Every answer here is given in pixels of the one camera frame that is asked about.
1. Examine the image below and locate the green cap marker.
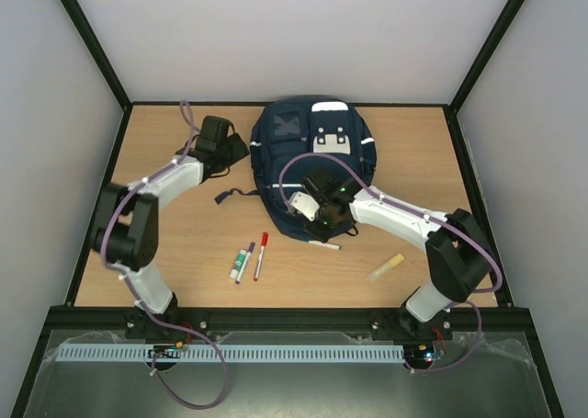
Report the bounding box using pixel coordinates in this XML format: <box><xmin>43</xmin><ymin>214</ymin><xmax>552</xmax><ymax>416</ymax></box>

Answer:
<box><xmin>307</xmin><ymin>241</ymin><xmax>342</xmax><ymax>251</ymax></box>

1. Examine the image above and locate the red cap marker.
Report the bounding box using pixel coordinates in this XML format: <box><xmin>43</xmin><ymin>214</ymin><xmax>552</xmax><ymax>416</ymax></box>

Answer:
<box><xmin>254</xmin><ymin>232</ymin><xmax>268</xmax><ymax>282</ymax></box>

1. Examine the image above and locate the navy blue backpack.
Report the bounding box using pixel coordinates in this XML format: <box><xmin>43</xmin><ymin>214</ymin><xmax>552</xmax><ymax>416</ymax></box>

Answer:
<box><xmin>215</xmin><ymin>96</ymin><xmax>377</xmax><ymax>241</ymax></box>

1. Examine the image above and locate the purple cap marker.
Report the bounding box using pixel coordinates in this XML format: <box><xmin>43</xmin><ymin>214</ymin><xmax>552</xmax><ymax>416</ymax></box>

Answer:
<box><xmin>235</xmin><ymin>242</ymin><xmax>255</xmax><ymax>285</ymax></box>

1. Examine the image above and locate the green label glue stick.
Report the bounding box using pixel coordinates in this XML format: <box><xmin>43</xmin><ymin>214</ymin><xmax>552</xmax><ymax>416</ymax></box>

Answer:
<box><xmin>230</xmin><ymin>249</ymin><xmax>247</xmax><ymax>280</ymax></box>

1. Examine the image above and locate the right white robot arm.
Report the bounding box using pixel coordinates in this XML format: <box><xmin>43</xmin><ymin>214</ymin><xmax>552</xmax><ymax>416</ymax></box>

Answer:
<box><xmin>288</xmin><ymin>167</ymin><xmax>497</xmax><ymax>337</ymax></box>

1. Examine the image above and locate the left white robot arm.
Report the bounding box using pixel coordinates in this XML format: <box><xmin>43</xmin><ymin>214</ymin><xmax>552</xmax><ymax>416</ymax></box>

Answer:
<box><xmin>90</xmin><ymin>116</ymin><xmax>249</xmax><ymax>315</ymax></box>

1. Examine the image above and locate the yellow highlighter pen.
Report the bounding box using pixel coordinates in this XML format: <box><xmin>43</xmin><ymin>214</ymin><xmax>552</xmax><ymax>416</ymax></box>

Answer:
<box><xmin>367</xmin><ymin>254</ymin><xmax>405</xmax><ymax>281</ymax></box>

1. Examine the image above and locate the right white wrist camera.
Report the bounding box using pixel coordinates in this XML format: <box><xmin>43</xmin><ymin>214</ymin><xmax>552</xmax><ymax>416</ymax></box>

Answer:
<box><xmin>288</xmin><ymin>191</ymin><xmax>320</xmax><ymax>221</ymax></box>

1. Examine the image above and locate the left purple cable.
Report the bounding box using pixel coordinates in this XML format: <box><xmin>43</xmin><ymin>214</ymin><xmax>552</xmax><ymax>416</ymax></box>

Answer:
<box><xmin>100</xmin><ymin>99</ymin><xmax>230</xmax><ymax>411</ymax></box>

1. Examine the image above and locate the black aluminium frame rail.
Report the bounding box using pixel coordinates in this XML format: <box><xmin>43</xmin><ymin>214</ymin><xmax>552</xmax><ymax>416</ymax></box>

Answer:
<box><xmin>48</xmin><ymin>305</ymin><xmax>534</xmax><ymax>344</ymax></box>

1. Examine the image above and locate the light blue slotted cable duct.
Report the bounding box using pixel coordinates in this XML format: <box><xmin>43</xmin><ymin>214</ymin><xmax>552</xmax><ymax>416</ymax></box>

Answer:
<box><xmin>55</xmin><ymin>344</ymin><xmax>405</xmax><ymax>364</ymax></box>

